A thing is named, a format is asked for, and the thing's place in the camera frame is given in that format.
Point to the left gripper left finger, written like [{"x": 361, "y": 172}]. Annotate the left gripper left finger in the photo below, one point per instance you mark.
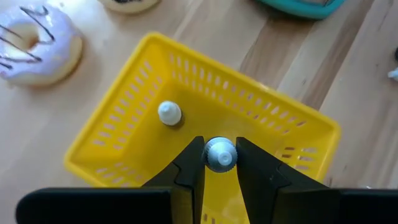
[{"x": 109, "y": 205}]

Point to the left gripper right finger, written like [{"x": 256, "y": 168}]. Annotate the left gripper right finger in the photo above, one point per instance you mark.
[{"x": 311, "y": 205}]

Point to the white frosted donut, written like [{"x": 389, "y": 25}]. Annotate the white frosted donut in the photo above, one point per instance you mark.
[{"x": 59, "y": 40}]

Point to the chocolate frosted donut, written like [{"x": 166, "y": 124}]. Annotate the chocolate frosted donut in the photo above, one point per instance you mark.
[{"x": 130, "y": 7}]

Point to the yellow plastic basket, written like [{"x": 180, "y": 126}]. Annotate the yellow plastic basket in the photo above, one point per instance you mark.
[{"x": 217, "y": 109}]

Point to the teal metal box grater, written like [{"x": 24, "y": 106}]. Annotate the teal metal box grater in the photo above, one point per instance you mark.
[{"x": 304, "y": 11}]

